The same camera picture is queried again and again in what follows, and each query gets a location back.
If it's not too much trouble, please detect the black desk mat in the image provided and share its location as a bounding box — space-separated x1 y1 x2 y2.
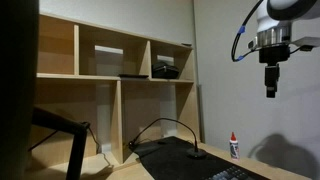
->
133 135 271 180

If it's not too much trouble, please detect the black robot cable blue tape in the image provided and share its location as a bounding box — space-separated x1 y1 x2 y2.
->
231 0 265 63

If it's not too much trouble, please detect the black gooseneck desk lamp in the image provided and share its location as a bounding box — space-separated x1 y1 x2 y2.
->
128 117 208 160

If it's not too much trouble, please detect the wooden shelf unit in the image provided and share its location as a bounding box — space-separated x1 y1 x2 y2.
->
28 12 202 169

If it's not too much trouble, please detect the black metal stand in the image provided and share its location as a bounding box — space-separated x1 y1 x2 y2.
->
31 106 92 180

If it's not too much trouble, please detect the thin cable by shelf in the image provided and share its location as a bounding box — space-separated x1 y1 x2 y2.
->
87 125 115 168

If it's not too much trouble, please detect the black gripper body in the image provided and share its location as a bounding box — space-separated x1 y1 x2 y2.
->
258 44 291 88

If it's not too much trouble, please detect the white glue bottle red cap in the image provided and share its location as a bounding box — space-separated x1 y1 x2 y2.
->
229 131 240 161

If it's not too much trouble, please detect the large dark foreground panel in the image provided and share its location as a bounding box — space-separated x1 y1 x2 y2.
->
0 0 40 180

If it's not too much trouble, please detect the black zip case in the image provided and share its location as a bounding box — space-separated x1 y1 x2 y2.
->
151 60 181 80

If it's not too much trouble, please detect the dark mechanical keyboard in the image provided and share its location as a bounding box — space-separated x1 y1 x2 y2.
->
204 165 258 180

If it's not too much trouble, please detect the flat black tablet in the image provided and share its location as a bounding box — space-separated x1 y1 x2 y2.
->
118 73 150 80

